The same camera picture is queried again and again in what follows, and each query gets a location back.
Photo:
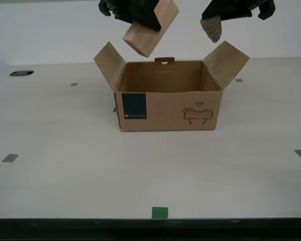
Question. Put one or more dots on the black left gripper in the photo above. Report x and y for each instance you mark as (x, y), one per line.
(109, 6)

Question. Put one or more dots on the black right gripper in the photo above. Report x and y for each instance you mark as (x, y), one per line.
(264, 8)

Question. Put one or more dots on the speckled granite rock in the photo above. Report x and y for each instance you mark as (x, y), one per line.
(212, 28)

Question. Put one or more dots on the light wooden block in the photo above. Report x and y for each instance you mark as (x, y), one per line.
(148, 42)

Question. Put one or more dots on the open brown cardboard box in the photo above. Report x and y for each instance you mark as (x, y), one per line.
(170, 113)

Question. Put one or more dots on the large green tape square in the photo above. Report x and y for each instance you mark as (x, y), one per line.
(159, 212)

